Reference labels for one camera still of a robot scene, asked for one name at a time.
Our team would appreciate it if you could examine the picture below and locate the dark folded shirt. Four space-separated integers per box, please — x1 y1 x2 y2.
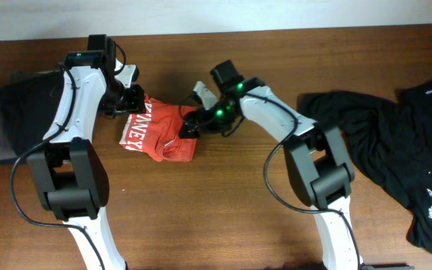
0 71 64 156

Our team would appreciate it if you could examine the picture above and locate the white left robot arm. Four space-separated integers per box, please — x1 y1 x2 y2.
23 50 146 269

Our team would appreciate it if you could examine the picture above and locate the orange t-shirt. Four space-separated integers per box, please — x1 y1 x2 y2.
119 96 197 162

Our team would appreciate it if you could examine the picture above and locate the black adidas jacket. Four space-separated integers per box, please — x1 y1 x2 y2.
298 80 432 253

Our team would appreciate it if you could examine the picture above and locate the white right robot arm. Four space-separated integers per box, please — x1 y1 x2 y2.
180 77 365 269

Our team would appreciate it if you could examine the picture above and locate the black base equipment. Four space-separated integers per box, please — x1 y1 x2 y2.
361 265 416 270

